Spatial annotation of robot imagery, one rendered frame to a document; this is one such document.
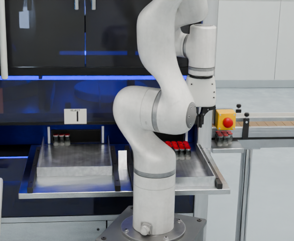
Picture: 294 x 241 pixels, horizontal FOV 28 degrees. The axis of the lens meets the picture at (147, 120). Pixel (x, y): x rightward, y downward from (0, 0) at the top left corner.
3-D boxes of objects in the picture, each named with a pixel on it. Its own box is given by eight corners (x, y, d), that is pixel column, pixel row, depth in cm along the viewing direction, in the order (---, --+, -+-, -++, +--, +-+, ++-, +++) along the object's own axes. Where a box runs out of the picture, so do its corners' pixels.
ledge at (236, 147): (205, 142, 253) (206, 137, 252) (235, 141, 254) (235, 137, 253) (212, 153, 239) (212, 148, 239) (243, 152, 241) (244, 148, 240)
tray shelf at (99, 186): (30, 149, 240) (30, 144, 239) (203, 147, 247) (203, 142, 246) (18, 198, 194) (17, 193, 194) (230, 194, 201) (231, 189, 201)
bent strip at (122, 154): (118, 165, 219) (118, 150, 217) (126, 165, 219) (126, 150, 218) (119, 180, 206) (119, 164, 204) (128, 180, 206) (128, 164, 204)
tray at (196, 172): (130, 152, 232) (130, 144, 231) (197, 151, 235) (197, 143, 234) (138, 187, 200) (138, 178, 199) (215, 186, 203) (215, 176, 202)
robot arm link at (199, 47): (181, 66, 191) (209, 69, 187) (183, 24, 187) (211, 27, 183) (191, 61, 198) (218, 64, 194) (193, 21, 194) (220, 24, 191)
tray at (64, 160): (43, 144, 240) (43, 136, 239) (108, 143, 242) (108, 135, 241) (37, 176, 207) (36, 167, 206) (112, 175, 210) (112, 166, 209)
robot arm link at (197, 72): (213, 63, 197) (212, 72, 198) (186, 63, 196) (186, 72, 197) (218, 68, 189) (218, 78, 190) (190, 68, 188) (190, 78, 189)
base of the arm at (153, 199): (173, 250, 164) (175, 188, 159) (110, 237, 171) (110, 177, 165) (193, 221, 181) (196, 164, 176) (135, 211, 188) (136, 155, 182)
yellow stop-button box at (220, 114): (213, 125, 243) (214, 107, 241) (231, 125, 244) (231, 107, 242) (217, 130, 236) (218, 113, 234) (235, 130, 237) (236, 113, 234)
